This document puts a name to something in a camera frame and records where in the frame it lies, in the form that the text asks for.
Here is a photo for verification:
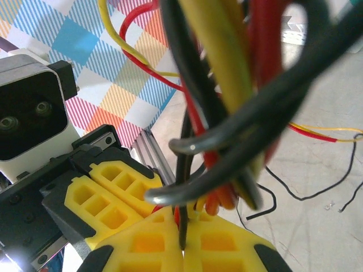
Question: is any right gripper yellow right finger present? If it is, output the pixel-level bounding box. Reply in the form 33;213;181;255
183;211;293;272

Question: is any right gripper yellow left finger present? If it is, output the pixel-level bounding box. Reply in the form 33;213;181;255
82;211;185;272

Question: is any black cable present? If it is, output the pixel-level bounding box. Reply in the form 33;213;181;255
168;0;363;156
265;133;363;202
160;0;227;252
144;147;273;205

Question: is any red cable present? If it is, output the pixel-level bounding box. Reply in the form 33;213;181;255
245;0;286;171
119;0;238;218
288;122;338;143

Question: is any yellow cable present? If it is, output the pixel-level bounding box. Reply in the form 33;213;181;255
180;0;264;212
98;0;182;78

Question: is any aluminium side rail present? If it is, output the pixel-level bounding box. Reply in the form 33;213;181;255
129;129;177;188

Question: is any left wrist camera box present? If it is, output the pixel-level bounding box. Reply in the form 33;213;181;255
0;53;80;182

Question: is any left arm lilac cable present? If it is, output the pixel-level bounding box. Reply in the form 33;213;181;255
0;36;49;62

